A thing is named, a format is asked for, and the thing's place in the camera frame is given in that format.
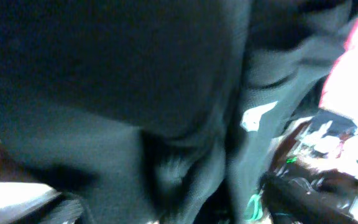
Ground black pants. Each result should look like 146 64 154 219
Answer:
0 0 358 223

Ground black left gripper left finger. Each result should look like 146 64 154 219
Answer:
12 197 84 224

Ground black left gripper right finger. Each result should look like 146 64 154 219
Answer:
261 174 358 224

